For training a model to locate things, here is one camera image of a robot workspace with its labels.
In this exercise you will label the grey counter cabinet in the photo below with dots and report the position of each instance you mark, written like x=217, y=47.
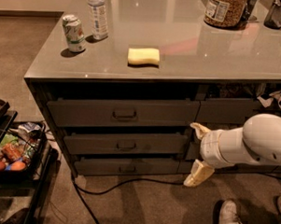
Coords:
x=197, y=62

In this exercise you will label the yellow sponge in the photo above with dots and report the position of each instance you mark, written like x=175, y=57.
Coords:
x=143, y=56

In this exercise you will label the green white soda can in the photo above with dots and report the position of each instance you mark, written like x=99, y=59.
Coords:
x=73, y=32

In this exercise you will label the black bin of snacks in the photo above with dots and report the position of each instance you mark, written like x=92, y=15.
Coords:
x=21, y=146

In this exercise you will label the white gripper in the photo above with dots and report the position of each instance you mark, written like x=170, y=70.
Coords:
x=211, y=147

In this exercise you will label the dark glass container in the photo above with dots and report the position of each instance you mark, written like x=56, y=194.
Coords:
x=273, y=17

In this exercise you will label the black cart frame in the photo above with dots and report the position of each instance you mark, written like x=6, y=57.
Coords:
x=22, y=202

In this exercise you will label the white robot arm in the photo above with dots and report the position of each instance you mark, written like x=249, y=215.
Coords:
x=258, y=142

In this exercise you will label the white sneaker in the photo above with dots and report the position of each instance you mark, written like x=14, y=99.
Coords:
x=228, y=213

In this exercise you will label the clear water bottle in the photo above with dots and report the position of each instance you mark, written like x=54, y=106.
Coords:
x=98, y=19

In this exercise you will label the large jar of nuts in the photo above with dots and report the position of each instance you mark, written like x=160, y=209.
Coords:
x=224, y=13

